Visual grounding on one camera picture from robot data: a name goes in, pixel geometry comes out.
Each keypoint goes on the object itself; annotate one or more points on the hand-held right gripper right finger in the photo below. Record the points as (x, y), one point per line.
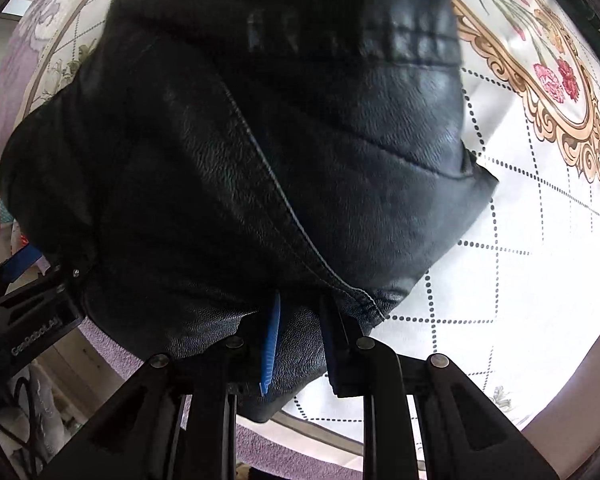
(337, 355)

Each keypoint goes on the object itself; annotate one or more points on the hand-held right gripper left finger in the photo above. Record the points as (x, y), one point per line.
(271, 350)

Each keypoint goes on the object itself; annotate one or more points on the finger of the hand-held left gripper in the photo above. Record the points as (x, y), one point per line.
(22, 260)

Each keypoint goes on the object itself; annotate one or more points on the black leather jacket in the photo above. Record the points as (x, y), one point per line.
(280, 160)

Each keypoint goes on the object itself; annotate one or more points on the white diamond-patterned mat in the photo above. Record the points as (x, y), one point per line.
(530, 260)

